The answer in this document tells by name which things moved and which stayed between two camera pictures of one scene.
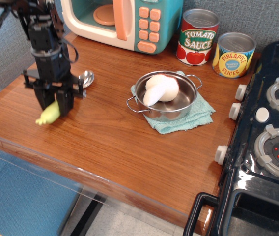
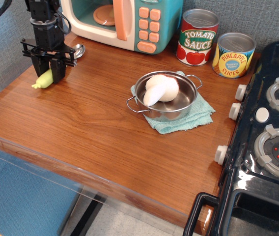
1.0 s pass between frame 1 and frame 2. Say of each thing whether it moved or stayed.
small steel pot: stayed
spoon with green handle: moved
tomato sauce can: stayed
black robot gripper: moved
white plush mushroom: stayed
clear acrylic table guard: stayed
